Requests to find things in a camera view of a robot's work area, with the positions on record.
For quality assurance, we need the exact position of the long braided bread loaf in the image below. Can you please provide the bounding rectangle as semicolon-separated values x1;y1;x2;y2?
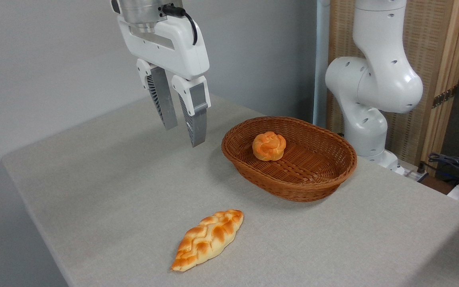
170;209;244;272

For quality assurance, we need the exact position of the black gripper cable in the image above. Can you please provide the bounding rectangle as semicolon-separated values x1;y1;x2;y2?
162;4;198;46

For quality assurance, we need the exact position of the grey fabric table cover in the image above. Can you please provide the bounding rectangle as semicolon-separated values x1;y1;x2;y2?
0;90;459;287

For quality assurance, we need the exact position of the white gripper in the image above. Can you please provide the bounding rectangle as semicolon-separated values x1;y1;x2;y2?
118;16;212;148

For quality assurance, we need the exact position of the round knotted bread roll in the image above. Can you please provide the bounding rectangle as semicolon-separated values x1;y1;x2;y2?
252;131;287;162

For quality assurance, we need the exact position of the blue grey cable bundle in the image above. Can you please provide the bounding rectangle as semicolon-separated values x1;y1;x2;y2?
428;152;459;189

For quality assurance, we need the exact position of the metal screen hinge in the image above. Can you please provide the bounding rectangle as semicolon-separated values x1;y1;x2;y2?
432;85;459;109

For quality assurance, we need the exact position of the brown oval wicker basket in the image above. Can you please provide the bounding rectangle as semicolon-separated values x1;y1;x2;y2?
221;116;358;203

